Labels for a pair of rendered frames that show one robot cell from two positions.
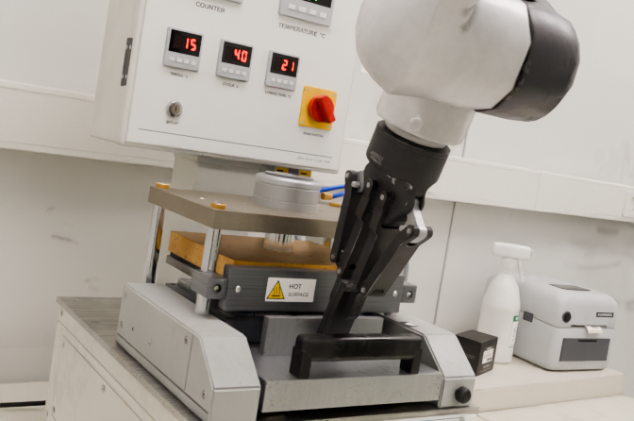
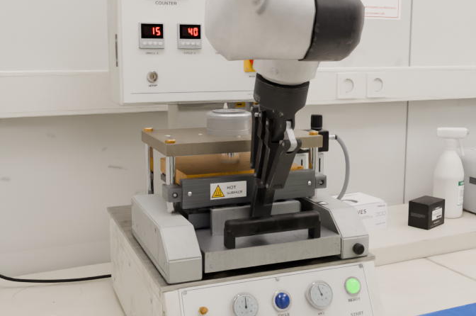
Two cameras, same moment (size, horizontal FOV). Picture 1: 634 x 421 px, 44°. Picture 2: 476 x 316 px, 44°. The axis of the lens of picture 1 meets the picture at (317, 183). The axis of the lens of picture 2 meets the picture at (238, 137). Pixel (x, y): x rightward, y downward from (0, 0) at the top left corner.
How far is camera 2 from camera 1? 0.22 m
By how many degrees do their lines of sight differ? 13
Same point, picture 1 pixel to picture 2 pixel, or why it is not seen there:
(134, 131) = (127, 96)
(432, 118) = (283, 66)
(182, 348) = (154, 236)
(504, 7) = not seen: outside the picture
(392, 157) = (265, 96)
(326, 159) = not seen: hidden behind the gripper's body
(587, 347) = not seen: outside the picture
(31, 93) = (76, 76)
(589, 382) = not seen: outside the picture
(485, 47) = (280, 21)
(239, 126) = (200, 80)
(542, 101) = (336, 48)
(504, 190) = (446, 86)
